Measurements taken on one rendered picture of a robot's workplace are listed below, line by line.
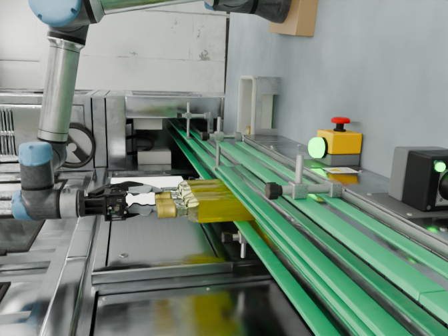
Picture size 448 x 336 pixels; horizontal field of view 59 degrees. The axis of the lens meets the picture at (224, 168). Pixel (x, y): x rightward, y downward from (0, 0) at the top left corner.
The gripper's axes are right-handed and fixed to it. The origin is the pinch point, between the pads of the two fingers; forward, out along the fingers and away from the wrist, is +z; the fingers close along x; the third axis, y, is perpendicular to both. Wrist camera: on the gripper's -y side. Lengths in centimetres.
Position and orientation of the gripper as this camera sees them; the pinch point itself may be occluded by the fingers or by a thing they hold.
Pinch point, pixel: (157, 197)
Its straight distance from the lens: 110.4
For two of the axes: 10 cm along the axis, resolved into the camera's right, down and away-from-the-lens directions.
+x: 0.3, -9.8, -2.0
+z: 9.7, -0.2, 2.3
